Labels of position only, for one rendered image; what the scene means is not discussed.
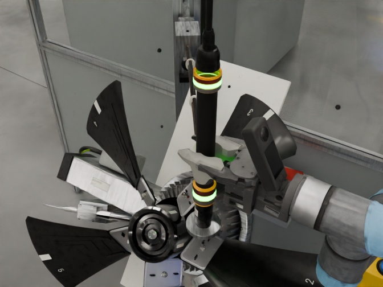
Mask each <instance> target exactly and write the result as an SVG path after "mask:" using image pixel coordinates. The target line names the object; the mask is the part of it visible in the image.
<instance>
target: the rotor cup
mask: <svg viewBox="0 0 383 287"><path fill-rule="evenodd" d="M174 210H175V211H176V212H177V213H174V214H170V212H169V211H174ZM151 229H153V230H155V231H156V234H157V236H156V238H155V239H153V240H151V239H150V238H148V231H149V230H151ZM192 238H193V237H192V236H191V235H190V234H189V233H188V231H186V220H185V218H184V216H181V215H180V211H179V208H178V203H177V197H171V198H166V199H163V200H162V201H160V202H158V203H157V204H156V205H153V206H146V207H144V208H142V209H140V210H138V211H137V212H136V213H135V214H134V215H133V217H132V218H131V220H130V222H129V226H128V241H129V245H130V247H131V249H132V251H133V252H134V254H135V255H136V256H137V257H138V258H140V259H141V260H143V261H145V262H148V263H161V262H163V261H166V260H168V259H171V258H179V257H180V255H181V253H182V251H183V250H184V249H185V248H186V246H187V245H188V244H189V243H190V241H191V240H192ZM182 243H184V246H182V247H179V248H177V245H179V244H182Z"/></svg>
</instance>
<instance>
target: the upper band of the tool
mask: <svg viewBox="0 0 383 287"><path fill-rule="evenodd" d="M203 73H204V72H200V71H198V70H197V69H196V67H195V68H194V69H193V74H194V76H195V77H196V78H198V79H201V80H215V79H217V78H219V77H220V76H221V75H222V69H221V68H220V69H219V70H218V71H216V72H212V73H211V74H210V73H204V74H203ZM196 82H197V81H196ZM197 83H198V82H197ZM199 84H201V83H199ZM215 84H216V83H215ZM202 85H213V84H202ZM219 86H220V85H219ZM219 86H218V87H219ZM196 87H197V86H196ZM218 87H216V88H218ZM198 88H200V87H198ZM201 89H203V88H201ZM212 89H215V88H212Z"/></svg>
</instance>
